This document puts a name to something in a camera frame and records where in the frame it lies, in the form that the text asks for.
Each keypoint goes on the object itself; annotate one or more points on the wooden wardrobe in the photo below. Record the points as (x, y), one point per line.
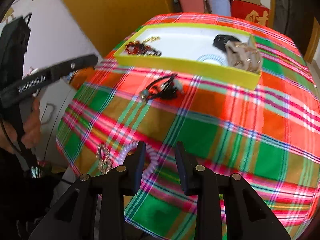
(107, 22)

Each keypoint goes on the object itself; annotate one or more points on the white tray yellow rim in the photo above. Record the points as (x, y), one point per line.
(188, 48)

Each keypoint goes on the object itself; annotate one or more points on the beige gold hair claw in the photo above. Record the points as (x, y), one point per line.
(244, 55)

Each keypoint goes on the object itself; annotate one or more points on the black smart band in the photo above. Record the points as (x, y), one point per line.
(220, 41)

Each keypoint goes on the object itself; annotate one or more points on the grey white appliance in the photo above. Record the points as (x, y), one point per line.
(54, 100)

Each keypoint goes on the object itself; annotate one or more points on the light blue bucket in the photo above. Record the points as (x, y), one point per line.
(220, 7)

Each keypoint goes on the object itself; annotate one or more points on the black hair tie grey charms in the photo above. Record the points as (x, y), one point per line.
(166, 88)

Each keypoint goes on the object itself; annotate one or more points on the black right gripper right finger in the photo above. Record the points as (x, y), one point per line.
(247, 215)

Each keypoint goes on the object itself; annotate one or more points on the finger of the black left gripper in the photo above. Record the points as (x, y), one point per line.
(62, 69)

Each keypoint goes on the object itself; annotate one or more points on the person's left hand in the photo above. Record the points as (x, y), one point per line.
(32, 127)

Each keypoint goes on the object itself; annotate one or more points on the red box gold character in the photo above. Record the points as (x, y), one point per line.
(250, 12)

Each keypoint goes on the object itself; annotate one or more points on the plaid red green tablecloth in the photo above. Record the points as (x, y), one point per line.
(269, 135)

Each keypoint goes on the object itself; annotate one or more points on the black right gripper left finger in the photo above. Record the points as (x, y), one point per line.
(73, 215)

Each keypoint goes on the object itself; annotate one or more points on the pink plastic bin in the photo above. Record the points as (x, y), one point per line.
(196, 6)

